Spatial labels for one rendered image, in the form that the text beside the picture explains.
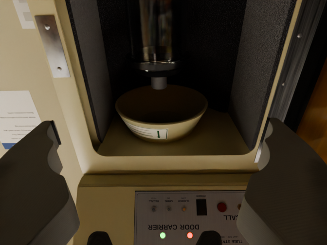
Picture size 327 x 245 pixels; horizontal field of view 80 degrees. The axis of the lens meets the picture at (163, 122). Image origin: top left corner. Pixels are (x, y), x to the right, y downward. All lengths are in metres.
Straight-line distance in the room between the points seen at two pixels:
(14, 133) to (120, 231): 0.77
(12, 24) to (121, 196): 0.65
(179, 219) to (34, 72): 0.69
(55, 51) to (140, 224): 0.27
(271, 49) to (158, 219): 0.29
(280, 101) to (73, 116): 0.29
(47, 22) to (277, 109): 0.31
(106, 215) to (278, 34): 0.35
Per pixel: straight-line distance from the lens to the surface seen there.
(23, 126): 0.99
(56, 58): 0.29
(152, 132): 0.33
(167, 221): 0.35
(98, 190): 0.36
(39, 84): 0.85
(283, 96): 0.31
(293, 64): 0.30
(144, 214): 0.35
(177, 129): 0.32
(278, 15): 0.30
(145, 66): 0.30
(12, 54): 0.86
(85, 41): 0.32
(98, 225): 0.36
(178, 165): 0.34
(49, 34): 0.28
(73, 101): 0.30
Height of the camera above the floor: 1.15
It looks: 31 degrees up
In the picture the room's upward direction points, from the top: 179 degrees clockwise
